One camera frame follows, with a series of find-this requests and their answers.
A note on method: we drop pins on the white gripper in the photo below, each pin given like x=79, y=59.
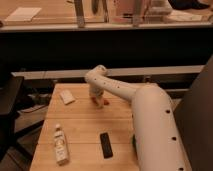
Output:
x=96, y=94

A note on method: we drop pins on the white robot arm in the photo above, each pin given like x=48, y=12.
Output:
x=158, y=142

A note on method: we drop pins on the clear plastic bottle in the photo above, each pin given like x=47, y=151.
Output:
x=60, y=146

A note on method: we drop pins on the white paper sheet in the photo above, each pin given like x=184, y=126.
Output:
x=23, y=14

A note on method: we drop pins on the black chair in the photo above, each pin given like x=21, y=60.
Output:
x=9, y=95

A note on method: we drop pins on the black remote control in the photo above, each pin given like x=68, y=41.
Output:
x=106, y=145

